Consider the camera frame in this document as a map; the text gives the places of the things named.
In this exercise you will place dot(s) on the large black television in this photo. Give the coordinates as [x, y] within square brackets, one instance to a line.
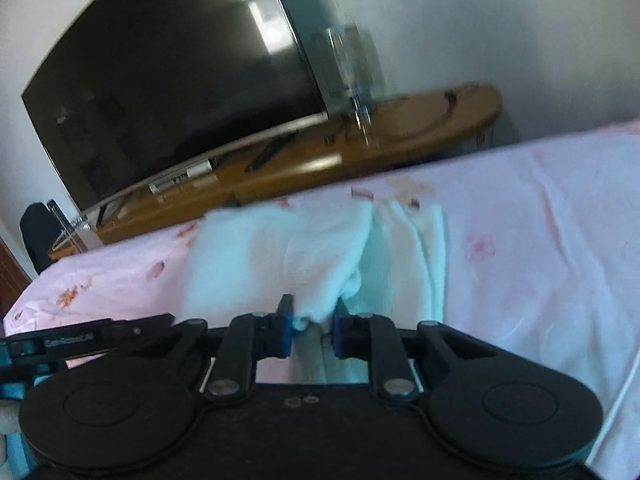
[136, 89]

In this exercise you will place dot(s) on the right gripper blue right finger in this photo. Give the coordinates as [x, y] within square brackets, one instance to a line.
[350, 334]

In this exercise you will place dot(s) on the black chair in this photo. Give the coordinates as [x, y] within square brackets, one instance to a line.
[39, 229]

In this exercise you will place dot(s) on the wooden tv cabinet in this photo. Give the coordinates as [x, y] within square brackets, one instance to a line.
[408, 130]

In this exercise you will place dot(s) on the silver set-top box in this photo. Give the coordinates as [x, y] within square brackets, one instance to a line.
[206, 166]

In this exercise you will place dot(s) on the black remote control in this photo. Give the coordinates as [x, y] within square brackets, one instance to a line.
[271, 149]

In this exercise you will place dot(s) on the pink floral bed sheet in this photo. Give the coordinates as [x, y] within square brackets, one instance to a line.
[542, 247]

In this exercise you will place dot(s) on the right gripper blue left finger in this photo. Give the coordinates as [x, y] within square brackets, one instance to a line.
[275, 331]

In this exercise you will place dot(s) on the white knitted garment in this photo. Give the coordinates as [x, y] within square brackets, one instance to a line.
[383, 258]

